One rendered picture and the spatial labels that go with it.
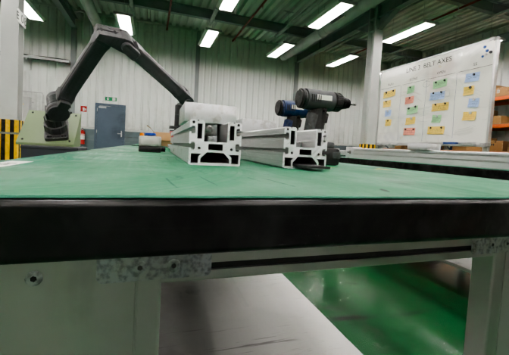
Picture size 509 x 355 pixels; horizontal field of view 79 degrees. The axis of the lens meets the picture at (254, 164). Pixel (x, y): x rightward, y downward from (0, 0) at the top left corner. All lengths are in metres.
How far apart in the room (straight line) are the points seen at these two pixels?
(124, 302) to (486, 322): 0.52
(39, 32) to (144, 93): 3.73
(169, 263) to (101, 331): 0.09
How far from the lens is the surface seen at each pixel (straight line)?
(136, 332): 0.37
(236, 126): 0.61
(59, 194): 0.24
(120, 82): 12.57
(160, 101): 12.41
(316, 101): 0.91
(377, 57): 9.62
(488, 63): 3.71
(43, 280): 0.35
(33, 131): 1.59
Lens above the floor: 0.82
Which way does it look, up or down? 3 degrees down
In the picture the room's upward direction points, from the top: 3 degrees clockwise
